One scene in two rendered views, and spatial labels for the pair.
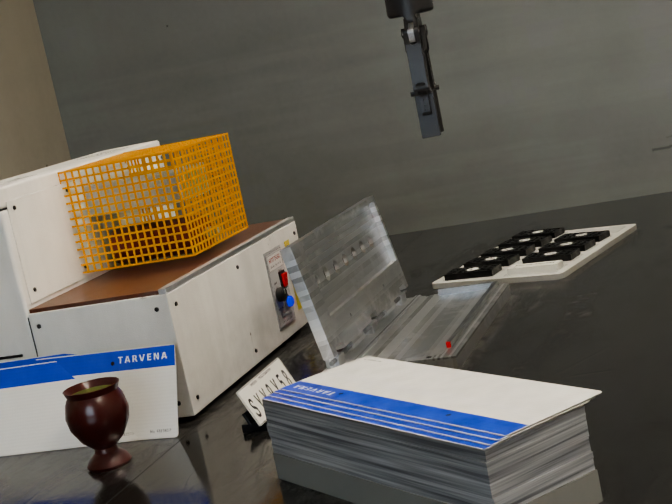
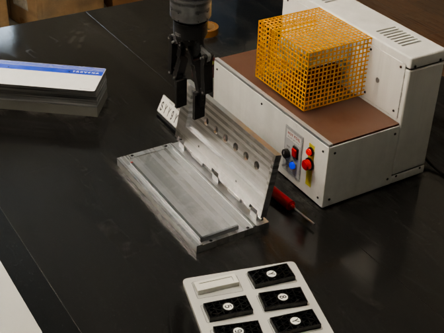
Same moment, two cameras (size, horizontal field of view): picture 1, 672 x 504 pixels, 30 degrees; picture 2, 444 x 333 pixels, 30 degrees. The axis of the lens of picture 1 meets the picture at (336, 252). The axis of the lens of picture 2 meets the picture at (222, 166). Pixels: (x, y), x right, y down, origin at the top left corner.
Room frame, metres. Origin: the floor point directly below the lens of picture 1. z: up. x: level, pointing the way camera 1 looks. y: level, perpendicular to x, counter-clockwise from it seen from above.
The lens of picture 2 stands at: (3.12, -1.46, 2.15)
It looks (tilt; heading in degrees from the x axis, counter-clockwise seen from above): 33 degrees down; 128
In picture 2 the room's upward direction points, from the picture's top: 2 degrees clockwise
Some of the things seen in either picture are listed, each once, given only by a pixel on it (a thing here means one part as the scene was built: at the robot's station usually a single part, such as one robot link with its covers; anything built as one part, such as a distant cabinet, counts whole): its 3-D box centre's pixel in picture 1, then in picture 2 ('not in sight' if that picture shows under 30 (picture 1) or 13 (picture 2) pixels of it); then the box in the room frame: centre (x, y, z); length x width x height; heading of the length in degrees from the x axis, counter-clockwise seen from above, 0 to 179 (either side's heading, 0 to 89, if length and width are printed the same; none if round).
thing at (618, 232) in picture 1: (537, 255); (266, 331); (2.41, -0.39, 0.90); 0.40 x 0.27 x 0.01; 145
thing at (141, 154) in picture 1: (156, 201); (312, 57); (2.06, 0.27, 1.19); 0.23 x 0.20 x 0.17; 160
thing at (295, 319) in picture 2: (508, 252); (295, 322); (2.45, -0.33, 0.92); 0.10 x 0.05 x 0.01; 57
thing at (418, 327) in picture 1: (422, 326); (189, 189); (1.96, -0.11, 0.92); 0.44 x 0.21 x 0.04; 160
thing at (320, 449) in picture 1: (415, 445); (37, 87); (1.28, -0.04, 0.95); 0.40 x 0.13 x 0.10; 32
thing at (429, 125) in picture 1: (427, 115); (180, 92); (1.99, -0.19, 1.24); 0.03 x 0.01 x 0.07; 79
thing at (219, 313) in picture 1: (155, 256); (348, 99); (2.16, 0.31, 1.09); 0.75 x 0.40 x 0.38; 160
